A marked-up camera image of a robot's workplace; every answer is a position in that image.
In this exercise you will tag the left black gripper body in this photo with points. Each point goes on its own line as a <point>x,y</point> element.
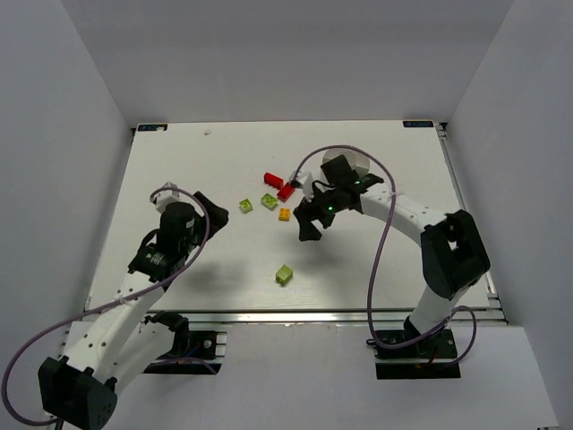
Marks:
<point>211,214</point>

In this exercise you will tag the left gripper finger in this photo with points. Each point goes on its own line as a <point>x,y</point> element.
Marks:
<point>209,206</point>
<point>216,219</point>

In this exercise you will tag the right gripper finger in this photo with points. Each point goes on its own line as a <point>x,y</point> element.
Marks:
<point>307,231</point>
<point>307,212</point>

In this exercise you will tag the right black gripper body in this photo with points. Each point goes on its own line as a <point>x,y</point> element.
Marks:
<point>317,210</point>

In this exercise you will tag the light green long lego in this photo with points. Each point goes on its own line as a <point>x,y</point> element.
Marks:
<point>269,201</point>

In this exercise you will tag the lime green lego block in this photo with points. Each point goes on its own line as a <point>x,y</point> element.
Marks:
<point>283,275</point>

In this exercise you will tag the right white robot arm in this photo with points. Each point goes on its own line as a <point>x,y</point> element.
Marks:
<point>453,254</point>

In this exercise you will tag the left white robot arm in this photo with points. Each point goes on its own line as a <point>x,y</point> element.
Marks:
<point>82,387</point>

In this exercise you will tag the orange square lego brick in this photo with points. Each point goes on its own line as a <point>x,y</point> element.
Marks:
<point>284,214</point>

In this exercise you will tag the light green small lego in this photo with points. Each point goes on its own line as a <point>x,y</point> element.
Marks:
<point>245,206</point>

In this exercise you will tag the red square lego brick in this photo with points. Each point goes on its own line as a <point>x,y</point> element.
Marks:
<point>285,192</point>

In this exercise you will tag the white round divided container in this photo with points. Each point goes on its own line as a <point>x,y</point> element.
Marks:
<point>357,161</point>

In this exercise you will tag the red long lego brick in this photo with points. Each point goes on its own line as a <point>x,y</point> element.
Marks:
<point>273,181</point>

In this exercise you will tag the left blue corner sticker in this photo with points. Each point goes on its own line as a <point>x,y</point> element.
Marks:
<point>151,128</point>

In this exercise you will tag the blue corner sticker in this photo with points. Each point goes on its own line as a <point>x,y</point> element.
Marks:
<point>151,128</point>
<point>418,123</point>

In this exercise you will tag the right blue corner sticker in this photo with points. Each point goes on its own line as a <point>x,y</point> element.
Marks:
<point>418,123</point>

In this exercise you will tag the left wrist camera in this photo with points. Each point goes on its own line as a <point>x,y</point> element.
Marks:
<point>167,195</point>

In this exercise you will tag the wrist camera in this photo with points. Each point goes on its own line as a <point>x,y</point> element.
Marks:
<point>167,195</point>
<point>303,180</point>

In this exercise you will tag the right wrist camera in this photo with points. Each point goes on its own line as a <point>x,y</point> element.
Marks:
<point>303,180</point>

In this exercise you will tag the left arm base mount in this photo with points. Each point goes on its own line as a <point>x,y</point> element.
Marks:
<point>193,351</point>

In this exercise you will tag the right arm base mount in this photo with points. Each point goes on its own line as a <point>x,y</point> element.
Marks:
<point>429,359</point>

